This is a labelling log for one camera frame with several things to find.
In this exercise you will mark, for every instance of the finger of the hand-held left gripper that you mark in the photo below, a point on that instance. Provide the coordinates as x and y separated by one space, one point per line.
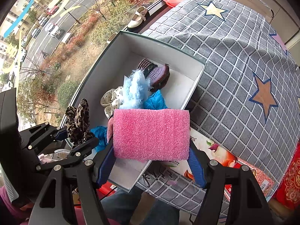
84 146
61 133

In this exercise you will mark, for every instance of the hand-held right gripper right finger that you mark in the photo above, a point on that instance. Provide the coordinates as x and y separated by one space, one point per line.
196 168

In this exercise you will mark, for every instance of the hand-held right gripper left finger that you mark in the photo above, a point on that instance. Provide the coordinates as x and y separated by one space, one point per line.
105 168

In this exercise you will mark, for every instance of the blue plastic shoe cover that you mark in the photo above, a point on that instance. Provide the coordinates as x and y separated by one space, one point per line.
153 100
99 136

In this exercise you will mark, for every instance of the leopard print scrunchie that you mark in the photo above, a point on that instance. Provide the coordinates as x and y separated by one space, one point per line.
79 119

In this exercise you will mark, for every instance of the cream polka dot scrunchie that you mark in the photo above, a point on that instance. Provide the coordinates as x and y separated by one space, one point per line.
110 98

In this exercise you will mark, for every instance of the plain pink sponge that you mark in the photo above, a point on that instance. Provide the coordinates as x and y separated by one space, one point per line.
150 133

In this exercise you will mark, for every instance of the light blue fluffy cloth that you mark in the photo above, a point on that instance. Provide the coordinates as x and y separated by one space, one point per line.
134 91

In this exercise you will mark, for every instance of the white cardboard box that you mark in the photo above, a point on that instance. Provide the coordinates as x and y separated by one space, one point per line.
178 84

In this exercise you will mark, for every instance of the purple knitted headband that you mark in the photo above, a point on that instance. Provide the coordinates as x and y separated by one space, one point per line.
157 75

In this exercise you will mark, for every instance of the person's pink sweater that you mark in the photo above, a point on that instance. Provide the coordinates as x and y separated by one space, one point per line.
7 204

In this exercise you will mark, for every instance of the red embroidered cloth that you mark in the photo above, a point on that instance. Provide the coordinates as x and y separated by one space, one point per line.
290 182

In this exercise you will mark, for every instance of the grey checked star blanket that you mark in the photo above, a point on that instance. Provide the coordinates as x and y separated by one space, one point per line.
234 58

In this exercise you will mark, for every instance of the white cabinet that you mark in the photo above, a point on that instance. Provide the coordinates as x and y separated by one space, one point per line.
257 4

